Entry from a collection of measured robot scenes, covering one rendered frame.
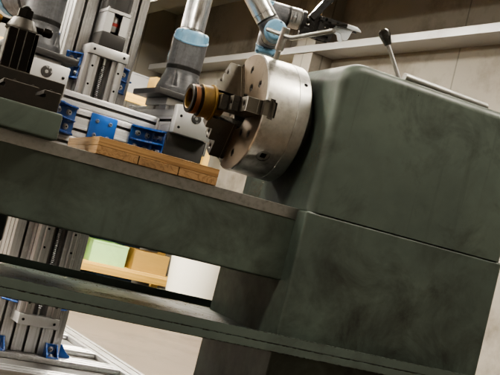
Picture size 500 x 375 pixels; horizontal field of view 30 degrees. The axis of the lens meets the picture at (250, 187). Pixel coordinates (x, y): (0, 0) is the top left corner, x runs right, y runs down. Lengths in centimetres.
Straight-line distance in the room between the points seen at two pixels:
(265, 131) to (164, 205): 32
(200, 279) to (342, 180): 555
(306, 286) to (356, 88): 51
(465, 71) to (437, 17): 62
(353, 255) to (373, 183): 19
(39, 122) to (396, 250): 95
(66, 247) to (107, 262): 567
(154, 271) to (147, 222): 677
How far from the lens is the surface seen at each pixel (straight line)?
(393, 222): 240
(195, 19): 327
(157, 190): 220
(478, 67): 663
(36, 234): 307
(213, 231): 225
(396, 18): 757
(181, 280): 785
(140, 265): 891
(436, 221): 247
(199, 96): 236
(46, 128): 207
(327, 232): 231
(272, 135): 232
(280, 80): 235
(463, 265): 252
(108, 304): 206
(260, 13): 317
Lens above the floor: 75
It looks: 3 degrees up
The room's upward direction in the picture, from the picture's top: 14 degrees clockwise
